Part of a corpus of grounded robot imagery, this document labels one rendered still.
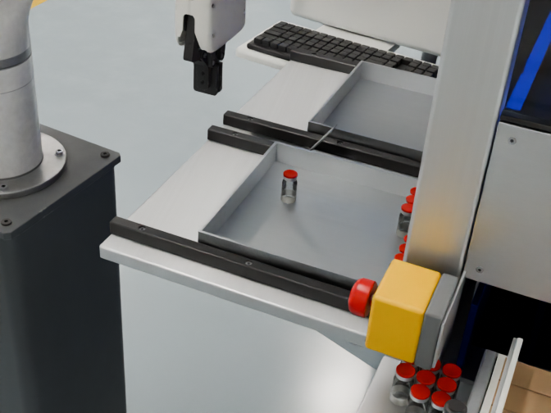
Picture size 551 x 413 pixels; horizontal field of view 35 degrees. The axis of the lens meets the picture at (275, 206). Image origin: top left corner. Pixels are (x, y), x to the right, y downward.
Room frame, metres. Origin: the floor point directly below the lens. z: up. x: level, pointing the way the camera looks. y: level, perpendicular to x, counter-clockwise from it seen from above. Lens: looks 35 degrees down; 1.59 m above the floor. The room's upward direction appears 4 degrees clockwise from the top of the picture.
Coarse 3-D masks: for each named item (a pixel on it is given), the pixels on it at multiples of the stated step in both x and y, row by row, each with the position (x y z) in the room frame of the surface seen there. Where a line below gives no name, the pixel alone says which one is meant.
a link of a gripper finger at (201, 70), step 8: (200, 56) 0.94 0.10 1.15; (200, 64) 0.95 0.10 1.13; (200, 72) 0.96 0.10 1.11; (208, 72) 0.95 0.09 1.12; (216, 72) 0.96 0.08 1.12; (200, 80) 0.96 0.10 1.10; (208, 80) 0.95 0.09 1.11; (216, 80) 0.96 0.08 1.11; (200, 88) 0.96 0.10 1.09; (208, 88) 0.96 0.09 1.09; (216, 88) 0.96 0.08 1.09
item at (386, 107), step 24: (360, 72) 1.45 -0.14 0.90; (384, 72) 1.44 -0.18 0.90; (408, 72) 1.42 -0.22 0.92; (336, 96) 1.33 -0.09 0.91; (360, 96) 1.38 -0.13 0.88; (384, 96) 1.39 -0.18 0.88; (408, 96) 1.40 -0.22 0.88; (432, 96) 1.40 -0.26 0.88; (312, 120) 1.22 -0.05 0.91; (336, 120) 1.29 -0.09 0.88; (360, 120) 1.29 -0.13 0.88; (384, 120) 1.30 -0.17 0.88; (408, 120) 1.30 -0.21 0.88; (360, 144) 1.18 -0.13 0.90; (384, 144) 1.17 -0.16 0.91; (408, 144) 1.22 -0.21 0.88
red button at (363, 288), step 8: (360, 280) 0.71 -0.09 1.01; (368, 280) 0.71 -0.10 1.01; (352, 288) 0.70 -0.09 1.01; (360, 288) 0.69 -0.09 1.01; (368, 288) 0.69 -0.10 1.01; (352, 296) 0.69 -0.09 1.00; (360, 296) 0.69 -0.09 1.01; (368, 296) 0.69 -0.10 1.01; (352, 304) 0.69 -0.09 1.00; (360, 304) 0.68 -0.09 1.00; (368, 304) 0.69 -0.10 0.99; (352, 312) 0.69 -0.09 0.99; (360, 312) 0.68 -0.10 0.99; (368, 312) 0.70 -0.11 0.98
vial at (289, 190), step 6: (282, 180) 1.04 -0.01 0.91; (288, 180) 1.03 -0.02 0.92; (294, 180) 1.03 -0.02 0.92; (282, 186) 1.03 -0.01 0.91; (288, 186) 1.03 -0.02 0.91; (294, 186) 1.03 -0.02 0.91; (282, 192) 1.03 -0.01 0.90; (288, 192) 1.03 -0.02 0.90; (294, 192) 1.03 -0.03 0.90; (282, 198) 1.03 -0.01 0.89; (288, 198) 1.03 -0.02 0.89; (294, 198) 1.03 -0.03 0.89
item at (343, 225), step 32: (288, 160) 1.13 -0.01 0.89; (320, 160) 1.12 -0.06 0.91; (256, 192) 1.05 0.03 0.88; (320, 192) 1.07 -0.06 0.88; (352, 192) 1.07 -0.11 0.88; (384, 192) 1.08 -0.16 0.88; (224, 224) 0.97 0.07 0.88; (256, 224) 0.97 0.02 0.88; (288, 224) 0.98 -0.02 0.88; (320, 224) 0.99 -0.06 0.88; (352, 224) 0.99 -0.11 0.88; (384, 224) 1.00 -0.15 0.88; (256, 256) 0.87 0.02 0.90; (288, 256) 0.86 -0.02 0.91; (320, 256) 0.91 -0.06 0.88; (352, 256) 0.92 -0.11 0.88; (384, 256) 0.92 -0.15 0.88
